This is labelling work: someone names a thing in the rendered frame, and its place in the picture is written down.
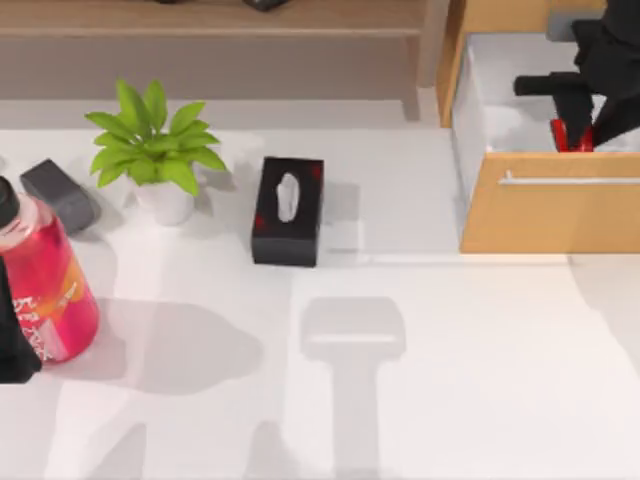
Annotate red stapler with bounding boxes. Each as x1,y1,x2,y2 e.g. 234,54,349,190
549,117,597,154

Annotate pale grey rounded box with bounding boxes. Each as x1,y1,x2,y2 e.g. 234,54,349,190
546,11,577,44

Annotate pale grey drawer inside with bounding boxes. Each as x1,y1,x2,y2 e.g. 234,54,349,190
451,31,640,211

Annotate pale wooden drawer front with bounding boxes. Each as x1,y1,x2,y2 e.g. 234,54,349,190
459,151,640,255

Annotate wooden cupboard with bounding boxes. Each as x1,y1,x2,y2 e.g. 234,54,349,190
435,0,640,129

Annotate black tissue box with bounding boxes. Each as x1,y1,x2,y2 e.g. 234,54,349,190
250,155,326,269

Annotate black object on shelf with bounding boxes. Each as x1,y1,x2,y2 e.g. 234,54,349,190
243,0,292,13

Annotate wooden open shelf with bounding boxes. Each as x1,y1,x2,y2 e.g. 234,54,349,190
0,0,432,122

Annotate green plant in white pot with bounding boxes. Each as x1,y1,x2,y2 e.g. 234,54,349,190
83,78,231,227

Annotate dark grey stapler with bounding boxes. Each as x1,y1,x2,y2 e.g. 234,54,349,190
19,158,102,236

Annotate pink bottle with black cap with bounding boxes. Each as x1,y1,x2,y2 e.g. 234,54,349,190
0,174,100,364

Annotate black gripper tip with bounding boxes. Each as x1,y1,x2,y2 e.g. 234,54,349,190
0,258,44,386

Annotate long metal drawer handle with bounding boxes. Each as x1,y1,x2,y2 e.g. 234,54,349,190
497,170,640,187

